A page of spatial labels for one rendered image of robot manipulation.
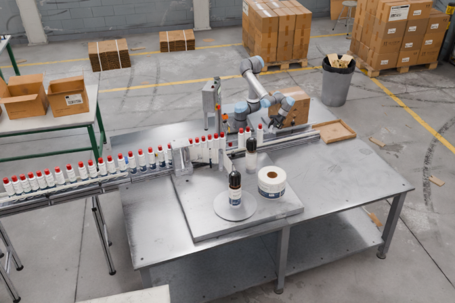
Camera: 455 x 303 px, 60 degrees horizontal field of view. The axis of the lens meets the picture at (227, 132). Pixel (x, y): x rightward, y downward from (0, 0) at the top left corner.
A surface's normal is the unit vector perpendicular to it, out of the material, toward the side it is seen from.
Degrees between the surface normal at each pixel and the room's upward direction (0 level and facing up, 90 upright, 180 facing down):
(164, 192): 0
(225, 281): 1
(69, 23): 90
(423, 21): 88
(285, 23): 90
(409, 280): 0
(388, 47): 90
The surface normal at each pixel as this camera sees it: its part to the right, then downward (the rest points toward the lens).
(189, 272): -0.01, -0.83
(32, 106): 0.23, 0.55
